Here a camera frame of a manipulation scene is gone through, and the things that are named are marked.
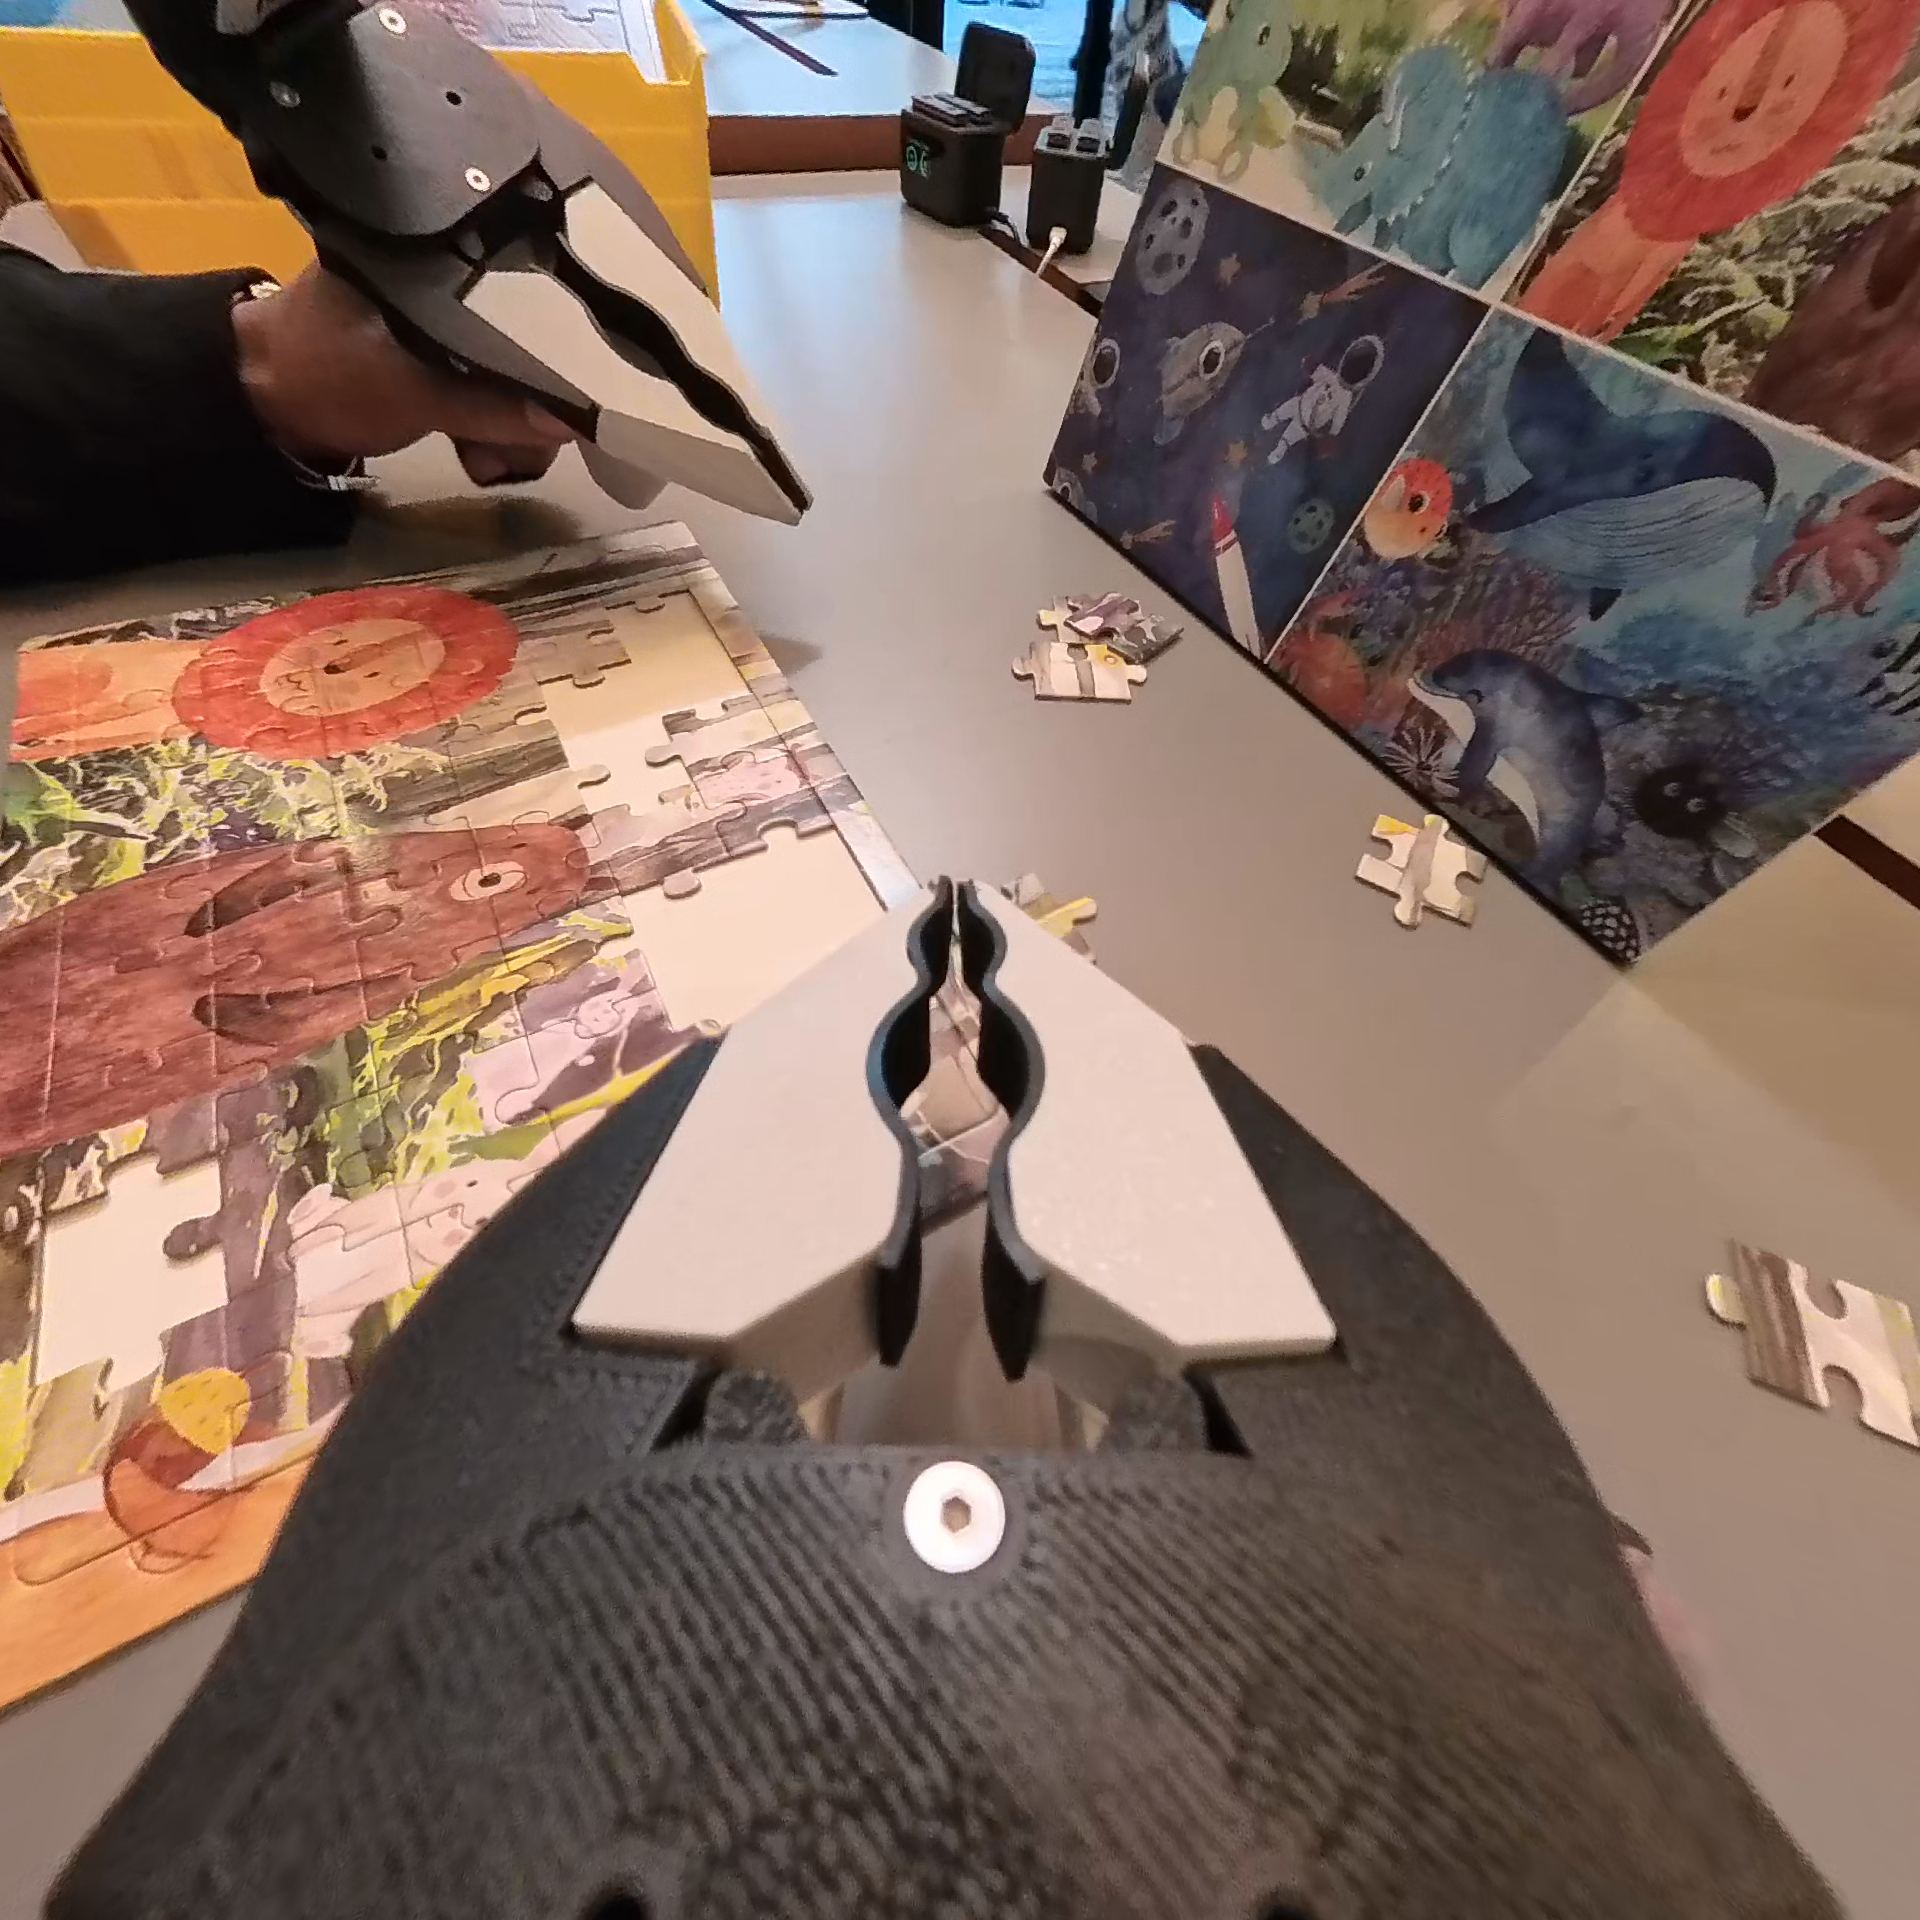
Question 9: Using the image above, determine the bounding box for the white grey jigsaw piece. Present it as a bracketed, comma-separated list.
[1706, 1239, 1920, 1452]
[1354, 815, 1491, 934]

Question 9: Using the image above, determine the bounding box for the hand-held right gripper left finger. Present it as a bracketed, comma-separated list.
[566, 874, 961, 1398]

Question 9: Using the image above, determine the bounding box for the black stand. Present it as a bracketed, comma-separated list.
[1084, 0, 1193, 169]

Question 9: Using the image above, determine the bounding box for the purple jigsaw piece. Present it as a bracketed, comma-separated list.
[1037, 593, 1184, 665]

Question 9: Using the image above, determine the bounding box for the silver wrist bracelet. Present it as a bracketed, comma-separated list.
[232, 271, 378, 496]

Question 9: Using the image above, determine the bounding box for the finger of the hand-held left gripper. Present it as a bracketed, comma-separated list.
[556, 183, 810, 495]
[464, 240, 816, 531]

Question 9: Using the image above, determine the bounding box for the animal jigsaw puzzle board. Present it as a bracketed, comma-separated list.
[0, 520, 1040, 1712]

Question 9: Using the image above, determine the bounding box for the person's left hand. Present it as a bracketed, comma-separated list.
[232, 271, 584, 489]

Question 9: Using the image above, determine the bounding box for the black charging case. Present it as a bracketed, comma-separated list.
[1026, 116, 1114, 257]

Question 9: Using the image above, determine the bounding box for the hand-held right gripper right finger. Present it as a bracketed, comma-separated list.
[958, 883, 1340, 1394]

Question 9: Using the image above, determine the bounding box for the stack of puzzle boards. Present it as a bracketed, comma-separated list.
[434, 0, 670, 44]

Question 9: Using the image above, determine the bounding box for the black charger with green display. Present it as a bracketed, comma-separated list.
[900, 95, 998, 226]

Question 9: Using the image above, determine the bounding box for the illustrated puzzle box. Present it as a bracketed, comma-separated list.
[1045, 0, 1920, 963]

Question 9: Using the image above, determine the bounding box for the yellow plastic bin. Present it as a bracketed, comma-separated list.
[0, 0, 720, 308]

